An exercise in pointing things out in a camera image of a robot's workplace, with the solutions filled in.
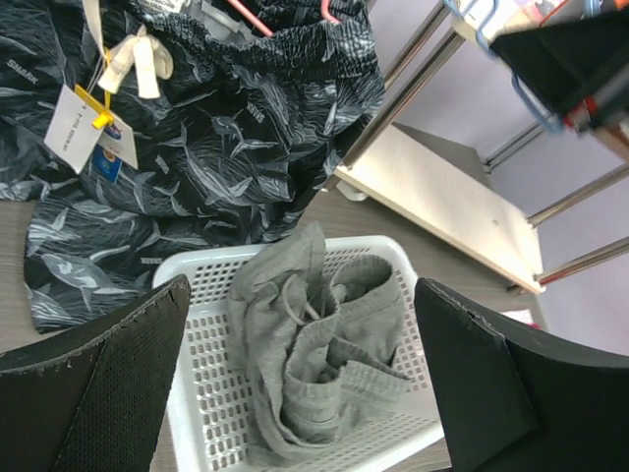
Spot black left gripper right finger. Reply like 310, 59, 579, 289
415, 278, 628, 471

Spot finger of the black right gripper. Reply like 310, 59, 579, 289
490, 4, 628, 133

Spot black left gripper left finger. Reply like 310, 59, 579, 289
1, 275, 191, 471

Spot light blue hanger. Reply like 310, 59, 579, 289
441, 1, 628, 134

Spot grey shorts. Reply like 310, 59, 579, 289
227, 224, 410, 467

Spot dark patterned shark shorts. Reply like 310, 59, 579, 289
1, 1, 384, 333

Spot pink hanger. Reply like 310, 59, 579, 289
227, 0, 340, 37

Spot white plastic basket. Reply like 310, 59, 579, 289
153, 225, 444, 471

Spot white two-tier shelf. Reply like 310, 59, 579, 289
324, 1, 628, 294

